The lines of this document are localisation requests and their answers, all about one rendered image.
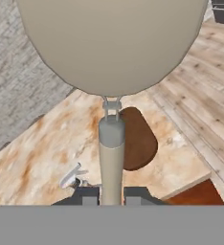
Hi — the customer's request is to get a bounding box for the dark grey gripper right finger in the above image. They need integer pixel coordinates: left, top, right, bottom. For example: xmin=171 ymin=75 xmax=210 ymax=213
xmin=123 ymin=186 xmax=167 ymax=207

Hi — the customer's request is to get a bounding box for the reddish brown counter cabinet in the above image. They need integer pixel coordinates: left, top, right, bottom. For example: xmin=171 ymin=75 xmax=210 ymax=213
xmin=164 ymin=178 xmax=224 ymax=207

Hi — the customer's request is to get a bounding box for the brown wooden cutting board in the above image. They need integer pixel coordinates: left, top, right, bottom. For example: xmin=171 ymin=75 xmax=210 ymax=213
xmin=119 ymin=106 xmax=159 ymax=172

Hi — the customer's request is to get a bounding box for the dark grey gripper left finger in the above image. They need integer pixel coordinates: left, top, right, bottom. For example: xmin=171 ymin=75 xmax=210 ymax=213
xmin=51 ymin=186 xmax=101 ymax=207

